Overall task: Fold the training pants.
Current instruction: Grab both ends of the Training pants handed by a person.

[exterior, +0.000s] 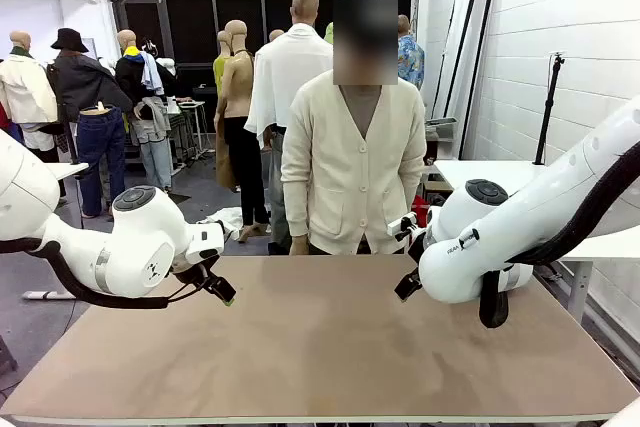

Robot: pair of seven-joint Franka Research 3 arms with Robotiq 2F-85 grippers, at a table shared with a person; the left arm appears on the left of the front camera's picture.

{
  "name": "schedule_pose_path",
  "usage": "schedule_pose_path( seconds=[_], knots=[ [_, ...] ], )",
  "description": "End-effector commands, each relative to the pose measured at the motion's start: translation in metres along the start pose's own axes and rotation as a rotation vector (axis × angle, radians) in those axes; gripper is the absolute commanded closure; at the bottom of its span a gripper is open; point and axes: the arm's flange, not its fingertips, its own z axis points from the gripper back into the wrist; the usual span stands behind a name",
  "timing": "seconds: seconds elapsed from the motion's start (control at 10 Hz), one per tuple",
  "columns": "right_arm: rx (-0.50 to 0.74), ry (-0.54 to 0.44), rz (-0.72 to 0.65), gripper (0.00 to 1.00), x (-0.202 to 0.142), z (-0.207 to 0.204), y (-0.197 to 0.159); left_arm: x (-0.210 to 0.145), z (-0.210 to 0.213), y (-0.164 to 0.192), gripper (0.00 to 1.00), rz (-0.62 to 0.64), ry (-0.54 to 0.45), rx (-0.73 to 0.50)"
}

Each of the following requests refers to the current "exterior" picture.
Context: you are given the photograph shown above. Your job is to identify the white table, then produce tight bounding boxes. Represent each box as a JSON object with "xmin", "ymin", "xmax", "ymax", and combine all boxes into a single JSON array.
[
  {"xmin": 22, "ymin": 161, "xmax": 90, "ymax": 302},
  {"xmin": 430, "ymin": 159, "xmax": 640, "ymax": 324}
]

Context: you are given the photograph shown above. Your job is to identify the mannequin with black yellow jacket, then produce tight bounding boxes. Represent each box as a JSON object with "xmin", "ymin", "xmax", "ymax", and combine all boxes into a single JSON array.
[{"xmin": 114, "ymin": 29, "xmax": 176, "ymax": 194}]

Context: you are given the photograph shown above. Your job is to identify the red bin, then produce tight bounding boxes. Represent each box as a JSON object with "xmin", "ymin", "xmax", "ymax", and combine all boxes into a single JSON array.
[{"xmin": 410, "ymin": 194, "xmax": 432, "ymax": 228}]

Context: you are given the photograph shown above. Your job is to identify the grey tray stand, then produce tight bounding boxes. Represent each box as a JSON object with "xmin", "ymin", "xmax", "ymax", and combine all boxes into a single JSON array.
[{"xmin": 424, "ymin": 116, "xmax": 459, "ymax": 144}]

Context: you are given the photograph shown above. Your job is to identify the person's right forearm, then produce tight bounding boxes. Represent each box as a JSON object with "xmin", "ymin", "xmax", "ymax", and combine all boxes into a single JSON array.
[{"xmin": 280, "ymin": 174, "xmax": 312, "ymax": 239}]

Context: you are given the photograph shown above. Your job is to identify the black-framed white panel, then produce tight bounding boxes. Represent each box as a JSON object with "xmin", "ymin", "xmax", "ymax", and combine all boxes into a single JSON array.
[
  {"xmin": 432, "ymin": 0, "xmax": 484, "ymax": 121},
  {"xmin": 457, "ymin": 0, "xmax": 500, "ymax": 161}
]

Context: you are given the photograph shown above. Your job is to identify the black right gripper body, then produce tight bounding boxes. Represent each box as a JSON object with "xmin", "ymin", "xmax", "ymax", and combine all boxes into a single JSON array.
[{"xmin": 405, "ymin": 226, "xmax": 434, "ymax": 276}]

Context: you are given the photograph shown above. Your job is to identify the black tripod stand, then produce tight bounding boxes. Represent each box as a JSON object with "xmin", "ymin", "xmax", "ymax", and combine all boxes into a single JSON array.
[{"xmin": 533, "ymin": 50, "xmax": 567, "ymax": 166}]

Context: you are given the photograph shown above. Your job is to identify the black bucket hat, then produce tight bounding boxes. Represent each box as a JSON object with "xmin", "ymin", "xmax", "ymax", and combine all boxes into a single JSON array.
[{"xmin": 50, "ymin": 27, "xmax": 90, "ymax": 54}]

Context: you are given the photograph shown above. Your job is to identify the man in blue floral shirt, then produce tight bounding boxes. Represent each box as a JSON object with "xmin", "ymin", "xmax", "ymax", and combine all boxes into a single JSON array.
[{"xmin": 397, "ymin": 14, "xmax": 426, "ymax": 93}]

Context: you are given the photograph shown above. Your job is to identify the mannequin with yellow top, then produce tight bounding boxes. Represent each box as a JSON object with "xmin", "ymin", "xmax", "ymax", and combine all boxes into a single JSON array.
[{"xmin": 212, "ymin": 30, "xmax": 236, "ymax": 191}]

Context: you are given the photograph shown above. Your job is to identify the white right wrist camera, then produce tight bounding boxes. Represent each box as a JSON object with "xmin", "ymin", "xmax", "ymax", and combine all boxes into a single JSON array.
[{"xmin": 387, "ymin": 211, "xmax": 420, "ymax": 244}]

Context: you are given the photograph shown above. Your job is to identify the black left arm cable sleeve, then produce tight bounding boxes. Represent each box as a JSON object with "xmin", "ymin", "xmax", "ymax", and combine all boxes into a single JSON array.
[{"xmin": 0, "ymin": 238, "xmax": 211, "ymax": 311}]

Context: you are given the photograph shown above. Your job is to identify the small grey work table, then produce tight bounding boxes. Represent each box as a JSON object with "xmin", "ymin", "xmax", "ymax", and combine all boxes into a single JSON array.
[{"xmin": 167, "ymin": 96, "xmax": 210, "ymax": 168}]

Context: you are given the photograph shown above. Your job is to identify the white cloth on floor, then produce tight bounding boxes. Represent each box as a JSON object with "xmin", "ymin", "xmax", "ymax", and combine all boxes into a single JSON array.
[{"xmin": 197, "ymin": 206, "xmax": 242, "ymax": 242}]

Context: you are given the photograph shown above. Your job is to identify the person's left forearm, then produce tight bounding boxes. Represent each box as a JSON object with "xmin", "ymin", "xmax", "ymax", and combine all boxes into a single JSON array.
[{"xmin": 394, "ymin": 161, "xmax": 429, "ymax": 221}]

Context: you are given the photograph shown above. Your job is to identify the person in cream cardigan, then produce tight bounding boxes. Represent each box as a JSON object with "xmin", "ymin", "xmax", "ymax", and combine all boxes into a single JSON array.
[{"xmin": 280, "ymin": 0, "xmax": 429, "ymax": 256}]

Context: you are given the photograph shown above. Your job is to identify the mannequin with white jacket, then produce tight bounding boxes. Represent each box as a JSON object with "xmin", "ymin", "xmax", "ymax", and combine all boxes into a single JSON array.
[{"xmin": 0, "ymin": 30, "xmax": 59, "ymax": 151}]

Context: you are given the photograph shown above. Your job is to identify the bare beige mannequin black trousers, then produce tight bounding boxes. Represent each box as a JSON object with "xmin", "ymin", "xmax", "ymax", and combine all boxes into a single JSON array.
[{"xmin": 214, "ymin": 19, "xmax": 271, "ymax": 243}]

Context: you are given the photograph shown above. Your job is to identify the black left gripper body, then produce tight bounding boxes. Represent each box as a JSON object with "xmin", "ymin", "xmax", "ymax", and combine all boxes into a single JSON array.
[{"xmin": 172, "ymin": 250, "xmax": 224, "ymax": 289}]

